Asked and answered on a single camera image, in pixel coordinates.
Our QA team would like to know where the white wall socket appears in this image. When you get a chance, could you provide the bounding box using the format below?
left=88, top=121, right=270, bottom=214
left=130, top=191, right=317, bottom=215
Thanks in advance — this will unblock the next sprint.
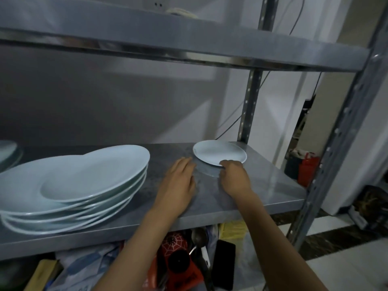
left=142, top=0, right=170, bottom=11

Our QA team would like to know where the metal spoon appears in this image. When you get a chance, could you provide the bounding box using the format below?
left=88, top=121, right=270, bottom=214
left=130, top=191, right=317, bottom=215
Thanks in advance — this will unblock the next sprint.
left=191, top=228, right=211, bottom=269

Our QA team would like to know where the person's left hand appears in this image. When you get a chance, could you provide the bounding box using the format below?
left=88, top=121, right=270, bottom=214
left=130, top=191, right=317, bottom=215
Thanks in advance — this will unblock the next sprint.
left=150, top=156, right=197, bottom=221

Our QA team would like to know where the grey metal shelf rack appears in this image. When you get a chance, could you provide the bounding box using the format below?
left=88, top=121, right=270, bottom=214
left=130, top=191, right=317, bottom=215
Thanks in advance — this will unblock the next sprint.
left=0, top=0, right=388, bottom=291

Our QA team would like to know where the person's right hand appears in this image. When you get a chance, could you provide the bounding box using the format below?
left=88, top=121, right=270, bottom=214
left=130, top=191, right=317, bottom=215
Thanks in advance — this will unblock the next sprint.
left=219, top=160, right=254, bottom=200

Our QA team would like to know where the orange paper bag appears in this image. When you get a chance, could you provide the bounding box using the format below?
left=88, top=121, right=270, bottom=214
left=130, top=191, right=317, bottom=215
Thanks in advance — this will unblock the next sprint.
left=146, top=256, right=161, bottom=291

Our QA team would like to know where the yellow packet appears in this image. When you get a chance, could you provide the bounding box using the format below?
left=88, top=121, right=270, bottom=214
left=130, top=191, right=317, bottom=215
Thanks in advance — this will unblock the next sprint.
left=218, top=220, right=248, bottom=241

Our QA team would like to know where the person's left forearm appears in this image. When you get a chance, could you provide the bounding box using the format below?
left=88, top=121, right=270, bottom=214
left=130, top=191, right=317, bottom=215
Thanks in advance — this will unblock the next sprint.
left=92, top=212, right=188, bottom=291

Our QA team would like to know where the black smartphone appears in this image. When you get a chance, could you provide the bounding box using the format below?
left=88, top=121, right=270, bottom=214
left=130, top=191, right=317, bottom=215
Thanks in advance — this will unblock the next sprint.
left=211, top=239, right=236, bottom=291

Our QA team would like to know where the yellow white small box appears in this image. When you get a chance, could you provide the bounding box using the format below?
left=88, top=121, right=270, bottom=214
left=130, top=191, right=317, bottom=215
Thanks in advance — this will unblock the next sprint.
left=32, top=259, right=63, bottom=291

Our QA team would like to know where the white cord bundle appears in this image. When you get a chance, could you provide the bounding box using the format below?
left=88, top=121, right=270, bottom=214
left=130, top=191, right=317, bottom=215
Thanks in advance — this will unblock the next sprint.
left=165, top=7, right=199, bottom=19

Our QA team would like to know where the thin black cable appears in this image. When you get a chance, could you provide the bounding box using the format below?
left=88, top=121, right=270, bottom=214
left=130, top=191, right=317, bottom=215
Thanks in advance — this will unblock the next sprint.
left=213, top=69, right=272, bottom=143

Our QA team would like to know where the grey blue printed bag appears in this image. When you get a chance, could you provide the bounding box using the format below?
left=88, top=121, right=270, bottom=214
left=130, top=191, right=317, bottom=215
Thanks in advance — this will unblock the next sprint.
left=48, top=244, right=122, bottom=291

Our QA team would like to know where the person's right forearm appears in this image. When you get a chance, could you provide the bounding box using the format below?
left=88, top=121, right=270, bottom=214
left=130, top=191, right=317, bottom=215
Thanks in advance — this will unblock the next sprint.
left=235, top=190, right=329, bottom=291

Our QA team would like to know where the orange black web print gadget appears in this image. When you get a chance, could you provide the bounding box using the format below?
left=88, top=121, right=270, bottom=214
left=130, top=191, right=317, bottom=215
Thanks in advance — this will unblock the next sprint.
left=159, top=232, right=204, bottom=291

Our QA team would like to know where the red crate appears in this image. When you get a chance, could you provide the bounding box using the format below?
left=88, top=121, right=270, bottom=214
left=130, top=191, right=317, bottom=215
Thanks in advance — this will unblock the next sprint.
left=297, top=153, right=321, bottom=188

